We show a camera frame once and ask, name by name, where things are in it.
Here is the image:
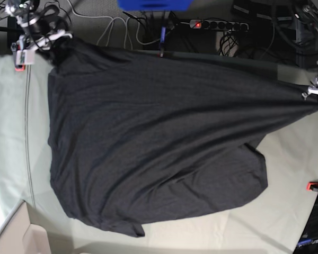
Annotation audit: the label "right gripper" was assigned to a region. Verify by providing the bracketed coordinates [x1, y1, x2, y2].
[34, 29, 72, 64]

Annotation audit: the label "dark grey t-shirt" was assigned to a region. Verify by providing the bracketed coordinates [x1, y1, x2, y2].
[48, 39, 318, 238]

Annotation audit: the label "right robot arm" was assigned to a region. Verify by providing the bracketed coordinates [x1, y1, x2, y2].
[5, 1, 73, 69]

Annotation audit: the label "red black clamp left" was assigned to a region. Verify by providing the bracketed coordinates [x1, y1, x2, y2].
[11, 42, 25, 71]

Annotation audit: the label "light green table cloth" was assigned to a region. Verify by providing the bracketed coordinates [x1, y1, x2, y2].
[0, 56, 318, 253]

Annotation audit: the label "black equipment boxes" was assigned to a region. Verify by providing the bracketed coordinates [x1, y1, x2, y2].
[231, 1, 293, 23]

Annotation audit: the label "blue box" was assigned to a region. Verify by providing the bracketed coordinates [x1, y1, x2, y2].
[118, 0, 192, 11]

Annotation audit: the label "black power strip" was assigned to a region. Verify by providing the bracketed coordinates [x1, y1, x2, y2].
[188, 20, 250, 33]

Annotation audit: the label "white cable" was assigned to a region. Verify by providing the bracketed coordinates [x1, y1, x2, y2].
[67, 0, 165, 48]

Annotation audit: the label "beige table frame corner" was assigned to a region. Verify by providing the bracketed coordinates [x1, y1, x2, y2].
[0, 201, 51, 254]

